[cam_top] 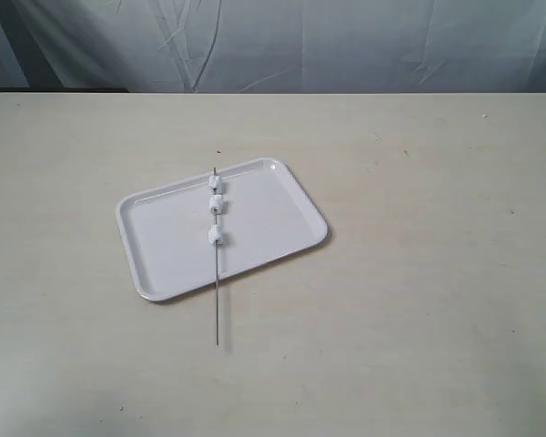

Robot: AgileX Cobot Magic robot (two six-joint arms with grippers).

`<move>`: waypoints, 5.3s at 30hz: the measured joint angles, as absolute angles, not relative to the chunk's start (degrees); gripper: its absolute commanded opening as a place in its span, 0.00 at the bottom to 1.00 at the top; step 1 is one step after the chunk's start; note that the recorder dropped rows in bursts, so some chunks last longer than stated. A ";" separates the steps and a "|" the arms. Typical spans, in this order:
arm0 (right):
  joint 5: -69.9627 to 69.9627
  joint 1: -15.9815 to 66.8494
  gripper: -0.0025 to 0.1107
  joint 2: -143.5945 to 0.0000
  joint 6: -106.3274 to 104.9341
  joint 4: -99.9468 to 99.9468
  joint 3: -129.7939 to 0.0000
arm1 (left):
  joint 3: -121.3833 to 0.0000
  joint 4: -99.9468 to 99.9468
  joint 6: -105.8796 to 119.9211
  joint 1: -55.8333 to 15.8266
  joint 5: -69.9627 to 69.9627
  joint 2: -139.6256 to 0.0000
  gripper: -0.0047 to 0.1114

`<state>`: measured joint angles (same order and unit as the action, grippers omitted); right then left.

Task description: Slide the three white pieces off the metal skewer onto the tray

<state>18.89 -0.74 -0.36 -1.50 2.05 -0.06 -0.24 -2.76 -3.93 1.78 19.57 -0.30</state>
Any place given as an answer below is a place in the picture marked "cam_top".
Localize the white marshmallow piece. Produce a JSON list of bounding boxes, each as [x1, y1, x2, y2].
[[208, 174, 224, 195], [207, 223, 225, 246], [209, 194, 224, 215]]

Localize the thin metal skewer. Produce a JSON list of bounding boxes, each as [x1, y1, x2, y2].
[[213, 166, 220, 350]]

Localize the white rectangular plastic tray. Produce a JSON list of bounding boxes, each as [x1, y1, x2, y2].
[[116, 158, 328, 301]]

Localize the grey fabric backdrop curtain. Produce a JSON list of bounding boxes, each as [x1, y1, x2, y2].
[[0, 1, 546, 94]]

